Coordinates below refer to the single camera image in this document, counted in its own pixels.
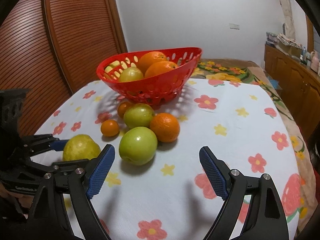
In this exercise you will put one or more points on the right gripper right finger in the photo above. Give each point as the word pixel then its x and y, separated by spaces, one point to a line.
pixel 265 217

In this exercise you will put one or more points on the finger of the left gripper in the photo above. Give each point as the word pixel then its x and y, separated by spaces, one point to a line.
pixel 58 145
pixel 69 166

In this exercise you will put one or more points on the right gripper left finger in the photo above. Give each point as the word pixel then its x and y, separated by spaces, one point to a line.
pixel 48 217

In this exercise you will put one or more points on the yellow-green pear front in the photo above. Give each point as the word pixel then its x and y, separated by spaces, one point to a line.
pixel 79 147

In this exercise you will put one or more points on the yellow-green pear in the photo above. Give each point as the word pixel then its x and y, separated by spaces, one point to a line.
pixel 131 74
pixel 79 147

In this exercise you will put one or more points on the small tangerine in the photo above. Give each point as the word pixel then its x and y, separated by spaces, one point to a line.
pixel 123 107
pixel 109 128

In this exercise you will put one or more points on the green apple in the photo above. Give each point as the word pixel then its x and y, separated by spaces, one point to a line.
pixel 139 115
pixel 138 146

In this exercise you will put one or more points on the medium mandarin front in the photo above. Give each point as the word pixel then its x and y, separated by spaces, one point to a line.
pixel 166 127

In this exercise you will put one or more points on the red perforated plastic basket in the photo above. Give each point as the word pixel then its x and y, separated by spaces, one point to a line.
pixel 158 90

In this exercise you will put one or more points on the large orange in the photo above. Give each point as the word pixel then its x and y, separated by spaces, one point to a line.
pixel 150 58
pixel 159 68

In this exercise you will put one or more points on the large orange front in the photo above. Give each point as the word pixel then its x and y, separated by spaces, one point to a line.
pixel 159 68

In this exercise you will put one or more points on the yellow Pikachu plush toy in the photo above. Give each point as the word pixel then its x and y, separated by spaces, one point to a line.
pixel 114 70

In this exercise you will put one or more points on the white floral strawberry tablecloth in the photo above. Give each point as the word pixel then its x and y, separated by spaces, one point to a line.
pixel 171 197

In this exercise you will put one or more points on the wooden louvered wardrobe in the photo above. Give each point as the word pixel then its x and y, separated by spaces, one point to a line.
pixel 53 48

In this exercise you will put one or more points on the wooden sideboard cabinet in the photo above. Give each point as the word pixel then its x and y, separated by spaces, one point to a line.
pixel 300 91

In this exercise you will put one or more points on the colourful floral bed sheet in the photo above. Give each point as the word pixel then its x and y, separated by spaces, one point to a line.
pixel 239 71

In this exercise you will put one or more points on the pink thermos jug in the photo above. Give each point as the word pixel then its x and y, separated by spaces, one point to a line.
pixel 314 58

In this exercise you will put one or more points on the cardboard box with cloth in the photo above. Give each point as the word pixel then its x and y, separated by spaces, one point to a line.
pixel 289 45

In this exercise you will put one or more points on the white tied curtain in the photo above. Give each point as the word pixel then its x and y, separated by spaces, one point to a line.
pixel 289 22

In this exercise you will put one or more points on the white wall switch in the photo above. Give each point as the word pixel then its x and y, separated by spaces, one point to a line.
pixel 234 26

